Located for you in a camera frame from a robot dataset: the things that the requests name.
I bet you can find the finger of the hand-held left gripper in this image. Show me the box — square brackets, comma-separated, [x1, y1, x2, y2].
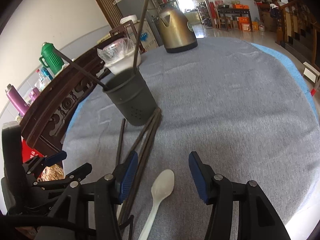
[37, 163, 92, 189]
[24, 151, 67, 174]

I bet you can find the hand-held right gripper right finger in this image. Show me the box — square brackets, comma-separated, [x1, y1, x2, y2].
[188, 151, 292, 240]

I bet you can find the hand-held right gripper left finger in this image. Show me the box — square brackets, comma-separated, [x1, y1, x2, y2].
[35, 151, 139, 240]

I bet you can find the white plastic spoon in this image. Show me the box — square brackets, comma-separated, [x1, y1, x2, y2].
[137, 169, 175, 240]

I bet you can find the grey metal utensil holder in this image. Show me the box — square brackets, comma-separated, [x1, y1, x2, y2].
[102, 69, 158, 127]

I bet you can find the red bag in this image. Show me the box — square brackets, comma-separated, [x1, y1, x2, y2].
[22, 140, 47, 178]

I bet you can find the dark carved wooden bench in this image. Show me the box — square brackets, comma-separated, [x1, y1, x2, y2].
[19, 31, 125, 155]

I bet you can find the purple bottle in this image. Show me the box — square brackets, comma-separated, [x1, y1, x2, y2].
[5, 84, 30, 117]

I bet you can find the grey tablecloth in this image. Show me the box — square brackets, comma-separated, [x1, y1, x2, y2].
[61, 37, 316, 240]

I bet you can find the clear bottle with blue label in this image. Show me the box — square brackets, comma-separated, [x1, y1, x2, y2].
[36, 69, 53, 90]

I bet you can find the green thermos jug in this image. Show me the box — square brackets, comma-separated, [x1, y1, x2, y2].
[39, 42, 63, 76]

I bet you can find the white bowl with plastic wrap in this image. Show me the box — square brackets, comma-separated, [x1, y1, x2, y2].
[97, 38, 142, 75]

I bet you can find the white box with blue print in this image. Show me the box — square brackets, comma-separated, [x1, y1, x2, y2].
[135, 21, 159, 53]

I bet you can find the blue cloth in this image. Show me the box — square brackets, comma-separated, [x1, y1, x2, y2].
[62, 42, 320, 230]

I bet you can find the gold electric kettle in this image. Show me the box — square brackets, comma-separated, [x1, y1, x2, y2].
[155, 7, 198, 54]

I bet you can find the white rice cooker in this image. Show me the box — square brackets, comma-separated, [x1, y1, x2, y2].
[120, 14, 138, 25]

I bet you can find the white step stool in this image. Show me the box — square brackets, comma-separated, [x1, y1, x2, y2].
[302, 61, 320, 84]

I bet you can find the brown slatted wooden door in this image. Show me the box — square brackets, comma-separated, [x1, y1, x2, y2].
[85, 0, 125, 29]

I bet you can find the grey refrigerator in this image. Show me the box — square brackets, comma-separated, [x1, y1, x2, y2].
[114, 0, 163, 48]

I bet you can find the dark wooden side table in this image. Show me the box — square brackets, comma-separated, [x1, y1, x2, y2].
[216, 7, 252, 32]

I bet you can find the wooden staircase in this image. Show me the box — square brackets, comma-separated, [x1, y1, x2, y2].
[275, 0, 320, 68]

